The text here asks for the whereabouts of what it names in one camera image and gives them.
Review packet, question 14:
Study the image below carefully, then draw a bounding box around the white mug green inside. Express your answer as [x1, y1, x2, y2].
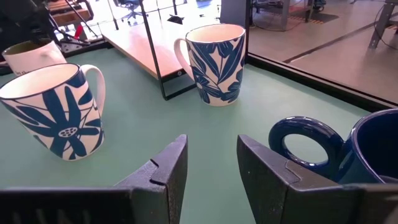
[1, 39, 68, 77]

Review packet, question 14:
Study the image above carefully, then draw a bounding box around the grey metal table leg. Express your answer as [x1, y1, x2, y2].
[368, 0, 398, 50]

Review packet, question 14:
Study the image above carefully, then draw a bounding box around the green table mat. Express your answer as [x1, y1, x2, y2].
[0, 47, 373, 224]

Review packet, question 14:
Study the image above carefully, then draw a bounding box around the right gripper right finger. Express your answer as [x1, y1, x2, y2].
[236, 134, 364, 224]

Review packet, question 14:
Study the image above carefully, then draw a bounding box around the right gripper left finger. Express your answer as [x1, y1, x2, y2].
[113, 134, 188, 224]

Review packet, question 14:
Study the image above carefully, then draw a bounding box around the red clamp handle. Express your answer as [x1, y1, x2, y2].
[73, 23, 85, 40]

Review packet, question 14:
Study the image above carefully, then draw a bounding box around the blue mug beige base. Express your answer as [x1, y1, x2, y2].
[268, 108, 398, 185]

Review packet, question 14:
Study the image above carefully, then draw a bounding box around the wooden shelf black frame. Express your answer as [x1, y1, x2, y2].
[101, 0, 221, 101]

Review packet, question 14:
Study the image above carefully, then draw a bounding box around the black table frame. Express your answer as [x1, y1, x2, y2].
[244, 0, 398, 113]

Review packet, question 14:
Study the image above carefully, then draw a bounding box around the black office chair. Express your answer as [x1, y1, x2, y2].
[113, 0, 149, 23]

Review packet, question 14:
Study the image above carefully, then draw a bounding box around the blue floral white mug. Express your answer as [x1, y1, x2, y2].
[173, 23, 246, 108]
[0, 63, 106, 162]

